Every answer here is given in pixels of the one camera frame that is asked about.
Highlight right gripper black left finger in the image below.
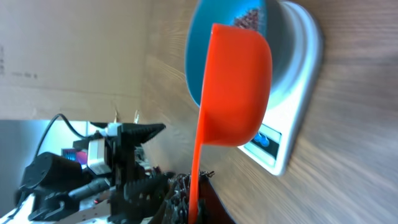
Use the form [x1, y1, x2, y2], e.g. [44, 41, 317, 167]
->
[149, 174, 190, 224]

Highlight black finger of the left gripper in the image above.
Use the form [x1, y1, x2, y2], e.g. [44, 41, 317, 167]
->
[123, 172, 174, 205]
[119, 123, 166, 146]

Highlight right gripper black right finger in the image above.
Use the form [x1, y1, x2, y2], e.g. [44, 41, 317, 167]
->
[195, 171, 236, 224]

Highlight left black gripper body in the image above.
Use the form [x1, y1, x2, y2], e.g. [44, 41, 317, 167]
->
[108, 124, 146, 223]

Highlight orange scoop with blue handle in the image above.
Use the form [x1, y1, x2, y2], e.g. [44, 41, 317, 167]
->
[188, 24, 272, 223]

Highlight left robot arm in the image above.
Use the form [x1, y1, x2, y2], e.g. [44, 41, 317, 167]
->
[17, 123, 174, 223]

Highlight white digital kitchen scale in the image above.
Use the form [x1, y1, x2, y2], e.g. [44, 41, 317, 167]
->
[240, 0, 323, 176]

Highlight red beans in bowl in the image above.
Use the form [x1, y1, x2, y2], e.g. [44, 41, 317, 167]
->
[233, 9, 259, 31]

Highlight teal plastic bowl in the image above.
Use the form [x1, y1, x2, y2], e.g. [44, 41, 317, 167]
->
[185, 0, 292, 105]

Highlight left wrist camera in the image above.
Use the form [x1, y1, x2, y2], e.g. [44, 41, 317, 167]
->
[87, 139, 111, 175]

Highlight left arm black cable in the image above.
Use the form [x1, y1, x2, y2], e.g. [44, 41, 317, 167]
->
[33, 113, 88, 159]

